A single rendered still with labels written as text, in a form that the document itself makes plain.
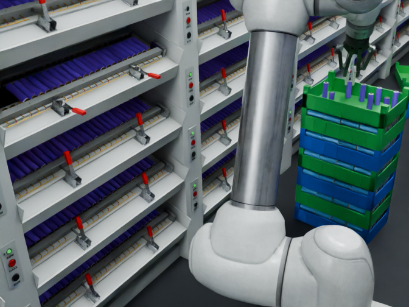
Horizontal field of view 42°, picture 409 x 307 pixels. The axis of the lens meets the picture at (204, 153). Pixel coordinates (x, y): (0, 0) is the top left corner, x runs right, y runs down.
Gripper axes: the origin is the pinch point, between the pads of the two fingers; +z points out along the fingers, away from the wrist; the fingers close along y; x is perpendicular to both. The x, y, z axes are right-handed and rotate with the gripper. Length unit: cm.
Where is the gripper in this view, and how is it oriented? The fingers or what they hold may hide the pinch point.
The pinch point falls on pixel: (350, 75)
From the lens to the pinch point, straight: 195.0
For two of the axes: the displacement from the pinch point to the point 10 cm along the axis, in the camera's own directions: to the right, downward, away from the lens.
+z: 0.9, 5.8, 8.1
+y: 9.9, 0.6, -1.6
